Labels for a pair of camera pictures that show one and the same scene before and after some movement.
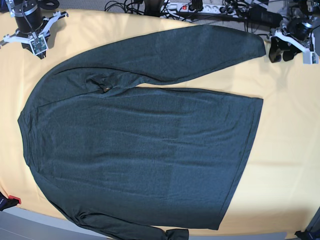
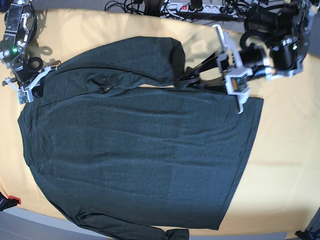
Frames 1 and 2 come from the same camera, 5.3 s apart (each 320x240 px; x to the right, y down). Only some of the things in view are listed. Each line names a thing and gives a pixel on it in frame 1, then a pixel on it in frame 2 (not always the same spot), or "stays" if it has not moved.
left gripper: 297,32 → 239,64
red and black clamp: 6,203 stays
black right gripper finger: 26,46 → 38,90
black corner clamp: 308,235 stays
